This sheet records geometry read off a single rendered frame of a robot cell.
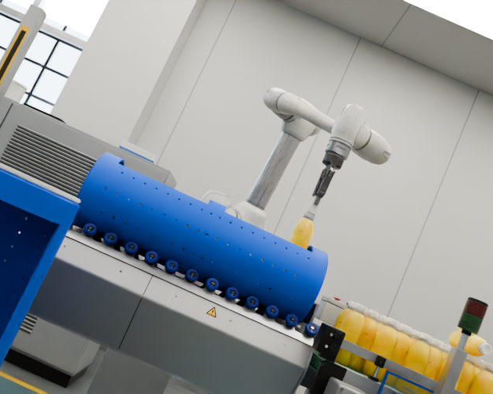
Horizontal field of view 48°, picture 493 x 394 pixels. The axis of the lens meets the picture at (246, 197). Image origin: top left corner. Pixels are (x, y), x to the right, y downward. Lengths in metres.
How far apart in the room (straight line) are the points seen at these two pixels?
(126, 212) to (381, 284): 3.32
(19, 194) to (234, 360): 0.93
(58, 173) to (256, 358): 2.11
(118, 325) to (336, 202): 3.19
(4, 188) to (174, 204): 0.68
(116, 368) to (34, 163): 1.64
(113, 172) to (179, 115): 3.01
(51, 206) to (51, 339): 2.26
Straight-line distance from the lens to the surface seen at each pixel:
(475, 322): 1.86
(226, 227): 1.90
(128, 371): 2.49
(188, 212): 1.90
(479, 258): 5.20
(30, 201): 1.40
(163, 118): 4.92
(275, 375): 1.97
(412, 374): 2.00
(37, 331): 3.64
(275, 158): 2.63
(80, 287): 1.93
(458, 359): 1.86
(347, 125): 2.10
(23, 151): 3.73
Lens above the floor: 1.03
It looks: 8 degrees up
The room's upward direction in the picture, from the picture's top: 24 degrees clockwise
